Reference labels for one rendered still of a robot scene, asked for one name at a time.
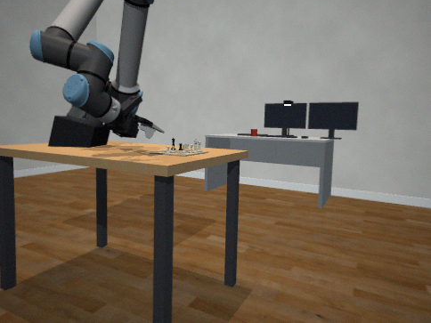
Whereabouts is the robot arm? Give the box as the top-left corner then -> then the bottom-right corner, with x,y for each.
30,0 -> 154,125

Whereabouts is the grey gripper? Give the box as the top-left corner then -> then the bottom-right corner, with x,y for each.
104,108 -> 164,138

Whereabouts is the black and beige chessboard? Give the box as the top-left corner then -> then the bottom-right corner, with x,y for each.
145,149 -> 209,157

